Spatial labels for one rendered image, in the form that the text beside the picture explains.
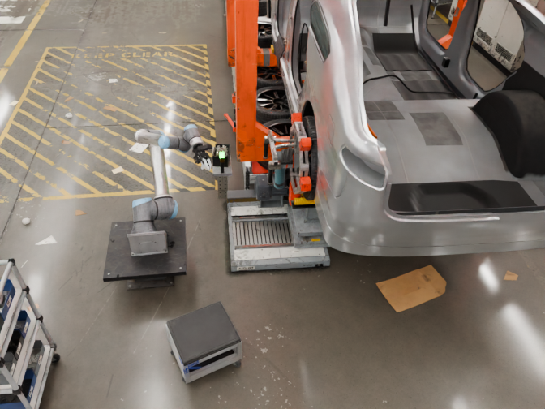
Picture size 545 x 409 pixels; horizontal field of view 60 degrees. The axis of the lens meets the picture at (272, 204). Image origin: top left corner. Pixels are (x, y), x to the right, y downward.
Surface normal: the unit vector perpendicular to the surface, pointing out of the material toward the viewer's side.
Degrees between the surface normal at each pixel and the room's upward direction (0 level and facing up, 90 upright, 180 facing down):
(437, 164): 21
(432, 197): 0
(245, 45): 90
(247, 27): 90
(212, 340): 0
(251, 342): 0
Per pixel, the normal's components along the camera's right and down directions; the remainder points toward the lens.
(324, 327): 0.04, -0.75
